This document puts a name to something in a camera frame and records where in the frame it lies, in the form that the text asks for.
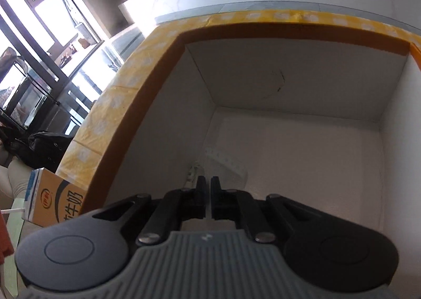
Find white cloth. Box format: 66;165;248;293
185;147;248;190

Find milk carton box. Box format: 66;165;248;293
22;168;87;227

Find yellow checkered tablecloth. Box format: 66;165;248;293
56;9;420;189

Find white open cardboard box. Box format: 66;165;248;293
80;22;421;231

